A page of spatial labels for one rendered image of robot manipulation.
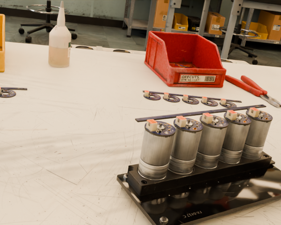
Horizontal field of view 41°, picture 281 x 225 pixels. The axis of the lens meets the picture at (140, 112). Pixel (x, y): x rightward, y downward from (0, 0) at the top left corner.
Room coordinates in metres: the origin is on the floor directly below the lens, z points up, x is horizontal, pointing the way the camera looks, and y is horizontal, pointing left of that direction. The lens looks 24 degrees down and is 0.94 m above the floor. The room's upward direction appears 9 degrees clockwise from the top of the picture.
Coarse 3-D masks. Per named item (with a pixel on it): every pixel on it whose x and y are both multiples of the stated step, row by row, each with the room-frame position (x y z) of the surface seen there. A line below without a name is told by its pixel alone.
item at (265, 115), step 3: (246, 111) 0.33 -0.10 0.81; (261, 111) 0.34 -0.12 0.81; (246, 114) 0.33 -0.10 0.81; (264, 114) 0.33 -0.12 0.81; (267, 114) 0.33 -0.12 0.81; (252, 117) 0.32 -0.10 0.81; (255, 117) 0.32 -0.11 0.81; (258, 117) 0.32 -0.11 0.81; (261, 117) 0.32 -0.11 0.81; (264, 117) 0.32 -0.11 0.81; (267, 117) 0.32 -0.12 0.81; (270, 117) 0.33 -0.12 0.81; (258, 120) 0.32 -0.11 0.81; (261, 120) 0.32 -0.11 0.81; (264, 120) 0.32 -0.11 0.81; (267, 120) 0.32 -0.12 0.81; (270, 120) 0.32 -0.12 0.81
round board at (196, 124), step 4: (192, 120) 0.29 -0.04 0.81; (176, 124) 0.28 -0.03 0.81; (196, 124) 0.28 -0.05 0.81; (200, 124) 0.29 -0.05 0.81; (180, 128) 0.27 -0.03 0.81; (184, 128) 0.27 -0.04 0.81; (188, 128) 0.27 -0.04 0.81; (192, 128) 0.27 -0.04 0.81; (196, 128) 0.28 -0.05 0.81; (200, 128) 0.28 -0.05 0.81; (192, 132) 0.27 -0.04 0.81
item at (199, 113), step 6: (228, 108) 0.33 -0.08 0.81; (234, 108) 0.33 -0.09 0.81; (240, 108) 0.34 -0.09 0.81; (246, 108) 0.34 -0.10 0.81; (174, 114) 0.30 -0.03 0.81; (180, 114) 0.30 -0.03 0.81; (186, 114) 0.30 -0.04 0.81; (192, 114) 0.30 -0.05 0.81; (198, 114) 0.31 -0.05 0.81; (138, 120) 0.27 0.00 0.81; (144, 120) 0.28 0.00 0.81
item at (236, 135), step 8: (232, 128) 0.30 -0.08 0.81; (240, 128) 0.30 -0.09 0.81; (248, 128) 0.31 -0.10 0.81; (232, 136) 0.30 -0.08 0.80; (240, 136) 0.30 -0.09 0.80; (224, 144) 0.30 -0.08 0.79; (232, 144) 0.30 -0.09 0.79; (240, 144) 0.30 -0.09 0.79; (224, 152) 0.30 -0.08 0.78; (232, 152) 0.30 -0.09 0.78; (240, 152) 0.30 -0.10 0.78; (224, 160) 0.30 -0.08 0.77; (232, 160) 0.30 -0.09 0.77
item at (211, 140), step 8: (216, 120) 0.30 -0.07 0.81; (208, 128) 0.29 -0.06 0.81; (216, 128) 0.29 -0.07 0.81; (224, 128) 0.29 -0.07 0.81; (208, 136) 0.29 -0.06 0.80; (216, 136) 0.29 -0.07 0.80; (224, 136) 0.29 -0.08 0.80; (200, 144) 0.29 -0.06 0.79; (208, 144) 0.29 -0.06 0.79; (216, 144) 0.29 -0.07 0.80; (200, 152) 0.29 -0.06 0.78; (208, 152) 0.29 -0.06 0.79; (216, 152) 0.29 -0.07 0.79; (200, 160) 0.29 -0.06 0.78; (208, 160) 0.29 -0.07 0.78; (216, 160) 0.29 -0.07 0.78; (208, 168) 0.29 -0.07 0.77
